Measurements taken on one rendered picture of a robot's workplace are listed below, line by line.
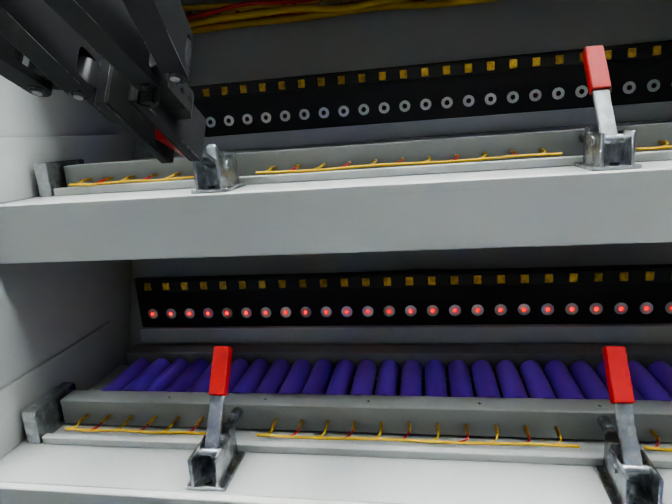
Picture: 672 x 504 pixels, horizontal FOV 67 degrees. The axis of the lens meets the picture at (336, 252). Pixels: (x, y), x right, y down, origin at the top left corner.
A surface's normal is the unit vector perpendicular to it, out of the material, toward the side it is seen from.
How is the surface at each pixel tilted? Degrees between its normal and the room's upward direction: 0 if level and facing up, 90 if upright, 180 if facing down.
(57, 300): 90
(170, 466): 20
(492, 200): 110
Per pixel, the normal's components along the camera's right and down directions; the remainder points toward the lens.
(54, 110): 0.98, -0.04
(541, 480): -0.07, -0.97
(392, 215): -0.16, 0.24
